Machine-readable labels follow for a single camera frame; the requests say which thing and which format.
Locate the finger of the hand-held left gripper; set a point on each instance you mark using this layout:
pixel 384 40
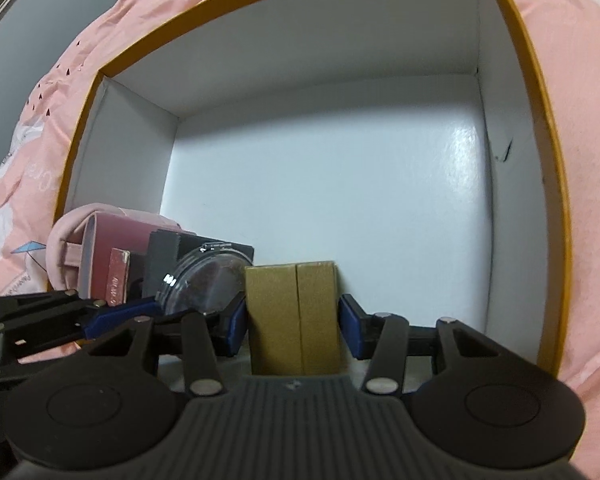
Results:
pixel 115 317
pixel 45 310

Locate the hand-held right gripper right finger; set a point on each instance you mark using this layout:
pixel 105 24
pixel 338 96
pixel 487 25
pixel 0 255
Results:
pixel 350 325

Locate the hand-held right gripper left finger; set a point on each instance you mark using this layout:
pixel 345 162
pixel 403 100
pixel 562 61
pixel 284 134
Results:
pixel 237 325

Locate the clear round case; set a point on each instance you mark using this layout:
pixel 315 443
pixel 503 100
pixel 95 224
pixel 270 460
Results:
pixel 205 285

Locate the pale pink fabric pouch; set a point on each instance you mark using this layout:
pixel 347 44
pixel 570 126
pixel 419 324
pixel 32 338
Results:
pixel 60 260

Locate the gold box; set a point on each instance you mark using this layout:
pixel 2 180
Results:
pixel 290 320

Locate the dusty pink card holder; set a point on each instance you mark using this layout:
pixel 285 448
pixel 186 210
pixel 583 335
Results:
pixel 120 232

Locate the yellow rimmed white box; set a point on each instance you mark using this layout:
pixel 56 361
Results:
pixel 330 185

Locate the small red box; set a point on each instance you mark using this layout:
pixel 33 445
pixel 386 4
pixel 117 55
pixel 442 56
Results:
pixel 117 280

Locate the black box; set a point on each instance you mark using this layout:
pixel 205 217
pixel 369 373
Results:
pixel 165 255

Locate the pink printed blanket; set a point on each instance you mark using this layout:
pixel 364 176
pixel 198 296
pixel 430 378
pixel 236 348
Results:
pixel 580 110

